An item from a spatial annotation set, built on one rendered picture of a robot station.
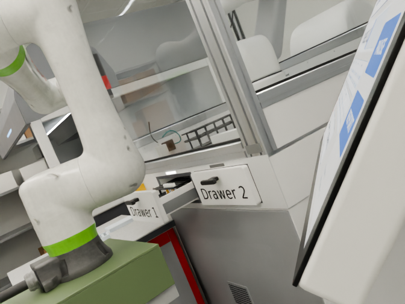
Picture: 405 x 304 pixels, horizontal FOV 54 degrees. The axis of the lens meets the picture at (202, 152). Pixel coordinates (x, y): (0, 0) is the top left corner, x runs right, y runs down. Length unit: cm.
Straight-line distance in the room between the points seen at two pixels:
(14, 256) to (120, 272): 464
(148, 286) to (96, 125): 38
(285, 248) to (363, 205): 83
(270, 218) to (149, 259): 34
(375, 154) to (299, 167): 77
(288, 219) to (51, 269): 57
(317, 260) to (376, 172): 7
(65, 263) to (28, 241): 454
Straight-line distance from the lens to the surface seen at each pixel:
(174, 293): 98
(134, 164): 94
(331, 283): 30
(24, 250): 552
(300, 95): 108
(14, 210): 549
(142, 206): 138
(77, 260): 97
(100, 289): 89
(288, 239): 107
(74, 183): 94
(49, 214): 96
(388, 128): 27
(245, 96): 96
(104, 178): 93
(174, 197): 130
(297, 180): 103
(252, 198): 106
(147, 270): 92
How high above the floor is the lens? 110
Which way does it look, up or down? 6 degrees down
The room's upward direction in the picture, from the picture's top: 22 degrees counter-clockwise
